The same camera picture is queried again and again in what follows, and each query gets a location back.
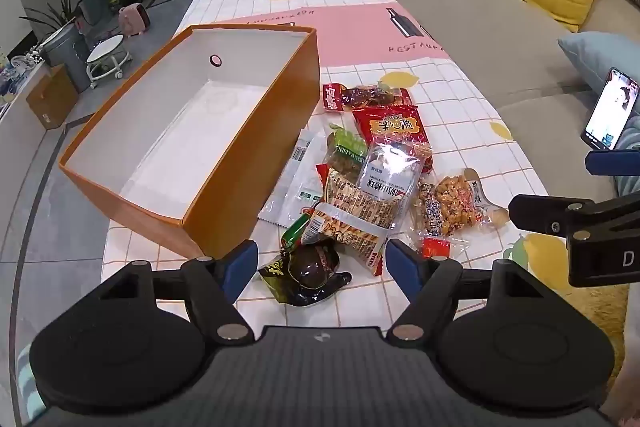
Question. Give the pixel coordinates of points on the small red packet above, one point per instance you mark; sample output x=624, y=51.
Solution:
x=435, y=248

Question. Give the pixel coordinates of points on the smartphone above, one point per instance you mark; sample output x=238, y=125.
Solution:
x=610, y=112

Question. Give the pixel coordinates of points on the pink and white checked tablecloth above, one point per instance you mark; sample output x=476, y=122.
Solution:
x=350, y=22

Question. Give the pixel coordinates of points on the pile of small trinkets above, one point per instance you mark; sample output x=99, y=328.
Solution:
x=15, y=72

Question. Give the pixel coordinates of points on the dark braised egg packet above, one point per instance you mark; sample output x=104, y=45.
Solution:
x=310, y=269

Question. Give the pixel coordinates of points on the striped cracker packet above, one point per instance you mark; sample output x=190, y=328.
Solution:
x=350, y=217

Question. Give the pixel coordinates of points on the small green packet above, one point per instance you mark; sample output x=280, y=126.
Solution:
x=295, y=232

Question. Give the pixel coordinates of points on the pink heater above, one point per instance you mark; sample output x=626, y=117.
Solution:
x=132, y=21

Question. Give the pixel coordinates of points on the white rolling stool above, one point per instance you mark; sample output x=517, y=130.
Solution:
x=107, y=54

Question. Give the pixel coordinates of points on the white console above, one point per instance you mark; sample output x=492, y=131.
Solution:
x=20, y=157

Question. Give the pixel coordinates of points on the grey trash bin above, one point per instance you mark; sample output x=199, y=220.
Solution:
x=65, y=57

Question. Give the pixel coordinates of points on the beige sofa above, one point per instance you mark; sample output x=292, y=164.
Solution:
x=475, y=7

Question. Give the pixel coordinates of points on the orange cardboard box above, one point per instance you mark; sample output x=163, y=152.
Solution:
x=150, y=147

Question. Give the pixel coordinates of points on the green raisin packet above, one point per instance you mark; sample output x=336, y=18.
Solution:
x=345, y=152

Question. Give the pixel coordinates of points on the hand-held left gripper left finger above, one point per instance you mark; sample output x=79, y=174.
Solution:
x=242, y=264

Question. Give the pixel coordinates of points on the red cartoon snack packet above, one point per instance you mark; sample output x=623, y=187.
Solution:
x=390, y=124

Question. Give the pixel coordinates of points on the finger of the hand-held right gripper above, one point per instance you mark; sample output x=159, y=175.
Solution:
x=607, y=163
x=537, y=212

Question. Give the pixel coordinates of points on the red dried date packet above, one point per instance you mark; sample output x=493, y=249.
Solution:
x=332, y=97

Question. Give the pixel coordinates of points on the white flat packet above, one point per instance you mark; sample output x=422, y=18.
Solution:
x=295, y=187

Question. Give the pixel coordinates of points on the clear candy packet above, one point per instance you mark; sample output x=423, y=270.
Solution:
x=429, y=212

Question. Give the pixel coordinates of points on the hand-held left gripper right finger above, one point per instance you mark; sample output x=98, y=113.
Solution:
x=405, y=269

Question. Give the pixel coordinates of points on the light blue pillow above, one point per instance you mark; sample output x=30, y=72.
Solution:
x=595, y=57

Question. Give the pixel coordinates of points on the clear peanut packet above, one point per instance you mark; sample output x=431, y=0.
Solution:
x=452, y=207

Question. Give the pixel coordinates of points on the clear packet with white label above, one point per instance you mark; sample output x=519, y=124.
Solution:
x=387, y=177

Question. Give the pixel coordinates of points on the brown cardboard box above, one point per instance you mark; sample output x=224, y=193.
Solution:
x=52, y=99

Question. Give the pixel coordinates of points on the spiky potted plant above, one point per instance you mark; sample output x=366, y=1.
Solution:
x=55, y=9

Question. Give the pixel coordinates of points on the teal striped cloth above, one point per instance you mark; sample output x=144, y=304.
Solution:
x=30, y=379

